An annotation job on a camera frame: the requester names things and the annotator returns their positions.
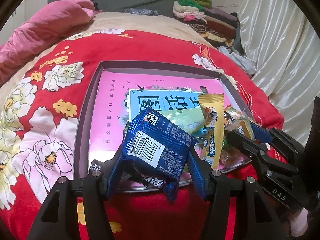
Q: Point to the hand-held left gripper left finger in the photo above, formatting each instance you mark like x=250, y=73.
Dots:
x=113, y=177

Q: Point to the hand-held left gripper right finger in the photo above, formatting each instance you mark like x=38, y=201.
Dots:
x=198, y=177

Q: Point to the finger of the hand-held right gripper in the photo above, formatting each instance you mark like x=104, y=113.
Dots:
x=250, y=146
x=261, y=132

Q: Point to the small brown cake packet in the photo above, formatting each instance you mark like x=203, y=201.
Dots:
x=243, y=128

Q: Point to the clear packet with green label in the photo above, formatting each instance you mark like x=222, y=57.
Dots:
x=230, y=155

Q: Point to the orange-topped pastry packet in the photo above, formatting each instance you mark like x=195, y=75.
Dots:
x=232, y=111

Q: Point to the gold bar snack packet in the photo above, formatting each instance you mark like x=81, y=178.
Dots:
x=212, y=130

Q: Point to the dark blue cookie packet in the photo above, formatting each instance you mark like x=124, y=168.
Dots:
x=160, y=140

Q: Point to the light green snack packet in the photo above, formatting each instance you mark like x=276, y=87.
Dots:
x=180, y=120

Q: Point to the dark grey shallow tray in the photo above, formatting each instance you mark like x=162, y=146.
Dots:
x=85, y=120

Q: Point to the person's right forearm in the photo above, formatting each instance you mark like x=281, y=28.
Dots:
x=298, y=223

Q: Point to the pink book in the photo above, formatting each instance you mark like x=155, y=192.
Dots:
x=110, y=120

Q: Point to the pale blue crumpled clothes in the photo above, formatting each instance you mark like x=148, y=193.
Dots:
x=240, y=60

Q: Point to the red floral blanket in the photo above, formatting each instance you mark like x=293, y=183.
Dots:
x=50, y=105

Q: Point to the white satin curtain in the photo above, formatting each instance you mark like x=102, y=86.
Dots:
x=275, y=30

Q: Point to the stack of folded clothes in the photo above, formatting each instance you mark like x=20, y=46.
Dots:
x=220, y=22

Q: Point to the bed with beige sheet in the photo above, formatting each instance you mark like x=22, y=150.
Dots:
x=150, y=22

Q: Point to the pink quilt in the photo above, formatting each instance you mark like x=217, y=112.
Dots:
x=37, y=30

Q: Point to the blue patterned cloth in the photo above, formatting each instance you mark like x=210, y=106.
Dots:
x=142, y=11

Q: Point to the dark maroon cloth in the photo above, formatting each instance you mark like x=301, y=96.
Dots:
x=96, y=6

